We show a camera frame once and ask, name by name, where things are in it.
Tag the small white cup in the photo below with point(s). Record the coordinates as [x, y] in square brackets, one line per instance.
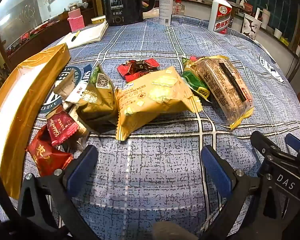
[278, 33]

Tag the clear bottle red label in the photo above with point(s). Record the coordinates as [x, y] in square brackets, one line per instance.
[178, 7]

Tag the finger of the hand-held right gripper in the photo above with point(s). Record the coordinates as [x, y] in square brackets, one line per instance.
[262, 142]
[292, 140]

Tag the white liquor bottle red label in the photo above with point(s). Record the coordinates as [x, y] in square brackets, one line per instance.
[219, 17]

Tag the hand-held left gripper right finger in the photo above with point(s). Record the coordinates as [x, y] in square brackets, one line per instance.
[216, 171]

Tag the pink sleeved bottle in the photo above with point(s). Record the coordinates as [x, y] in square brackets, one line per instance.
[76, 20]

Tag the gold cardboard box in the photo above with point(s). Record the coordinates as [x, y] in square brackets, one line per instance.
[27, 87]

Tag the black electric kettle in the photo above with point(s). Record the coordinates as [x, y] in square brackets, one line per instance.
[122, 2]

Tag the small yellow white box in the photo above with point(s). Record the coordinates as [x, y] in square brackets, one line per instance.
[98, 20]

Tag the blue plaid tablecloth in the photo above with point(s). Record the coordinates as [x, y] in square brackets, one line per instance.
[150, 170]

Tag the red snack packet gold print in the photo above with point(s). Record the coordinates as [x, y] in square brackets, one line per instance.
[47, 155]

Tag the clear brown biscuit packet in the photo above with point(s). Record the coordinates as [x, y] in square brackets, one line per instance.
[225, 87]

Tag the small dark red snack packet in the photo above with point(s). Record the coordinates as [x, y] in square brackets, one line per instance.
[61, 126]

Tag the brown and white snack packet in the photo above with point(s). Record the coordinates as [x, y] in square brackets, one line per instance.
[70, 90]

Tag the green and gold snack packet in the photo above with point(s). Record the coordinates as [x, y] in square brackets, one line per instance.
[97, 97]

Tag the printed paper cup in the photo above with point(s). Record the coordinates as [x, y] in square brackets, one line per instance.
[251, 26]

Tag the open white notebook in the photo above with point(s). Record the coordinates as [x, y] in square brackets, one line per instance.
[90, 33]

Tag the red wrapped candy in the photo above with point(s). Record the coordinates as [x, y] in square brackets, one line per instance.
[137, 65]
[140, 76]

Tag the white spray bottle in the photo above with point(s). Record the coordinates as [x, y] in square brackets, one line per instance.
[165, 7]

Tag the glass cabinet door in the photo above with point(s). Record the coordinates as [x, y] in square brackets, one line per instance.
[20, 17]

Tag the black and yellow pen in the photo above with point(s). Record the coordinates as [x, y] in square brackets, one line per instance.
[75, 35]

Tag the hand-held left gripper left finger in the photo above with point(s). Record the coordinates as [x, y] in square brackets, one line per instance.
[82, 166]

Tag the yellow cracker packet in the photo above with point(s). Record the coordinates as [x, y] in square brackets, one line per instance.
[152, 97]

